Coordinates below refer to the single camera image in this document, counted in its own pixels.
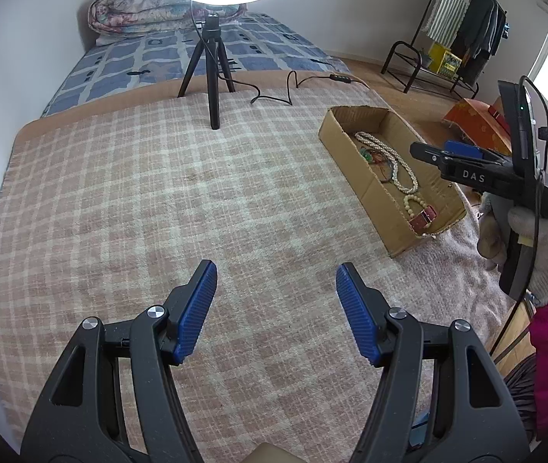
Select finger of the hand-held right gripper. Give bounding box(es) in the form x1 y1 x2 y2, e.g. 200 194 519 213
409 141 454 167
443 139 512 164

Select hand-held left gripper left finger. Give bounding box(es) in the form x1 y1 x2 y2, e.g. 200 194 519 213
20 259 218 463

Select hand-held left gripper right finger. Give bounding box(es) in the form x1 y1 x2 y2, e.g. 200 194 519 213
336 262 530 463

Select cream beaded bracelet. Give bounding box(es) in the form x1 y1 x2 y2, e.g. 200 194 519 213
402 192 427 219

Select cream bead bracelet green pendant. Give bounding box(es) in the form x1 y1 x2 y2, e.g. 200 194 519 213
357 147 396 175

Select cardboard box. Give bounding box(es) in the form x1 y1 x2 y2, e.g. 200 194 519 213
318 105 468 259

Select orange box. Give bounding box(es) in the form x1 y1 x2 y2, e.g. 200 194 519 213
442 97 514 156

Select black clothes rack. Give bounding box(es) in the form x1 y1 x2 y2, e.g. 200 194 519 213
380 0 509 100

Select pink plaid blanket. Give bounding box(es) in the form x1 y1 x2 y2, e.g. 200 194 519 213
0 86 531 463

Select dark hanging clothes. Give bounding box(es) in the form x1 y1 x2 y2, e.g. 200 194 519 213
456 0 509 86

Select striped hanging cloth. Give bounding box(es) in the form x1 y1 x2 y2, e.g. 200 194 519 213
425 0 479 50

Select dark pleated fabric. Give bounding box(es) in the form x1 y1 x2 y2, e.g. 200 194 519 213
504 356 541 445

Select black tripod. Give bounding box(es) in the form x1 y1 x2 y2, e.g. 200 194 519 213
177 16 237 130

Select brown blanket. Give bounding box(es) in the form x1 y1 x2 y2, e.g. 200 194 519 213
12 69 386 146

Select blue checked bed sheet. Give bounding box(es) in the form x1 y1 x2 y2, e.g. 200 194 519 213
41 12 350 118

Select folded floral quilt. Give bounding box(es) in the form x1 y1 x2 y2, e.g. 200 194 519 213
88 0 249 47

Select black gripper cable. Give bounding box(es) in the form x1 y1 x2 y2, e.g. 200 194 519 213
488 74 548 358

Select white pearl necklace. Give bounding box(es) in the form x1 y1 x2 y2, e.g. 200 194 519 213
353 130 420 194

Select red strap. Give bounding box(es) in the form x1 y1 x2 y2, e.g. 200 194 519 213
408 206 439 233

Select black ring light cable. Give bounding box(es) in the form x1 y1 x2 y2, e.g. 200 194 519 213
189 0 372 108

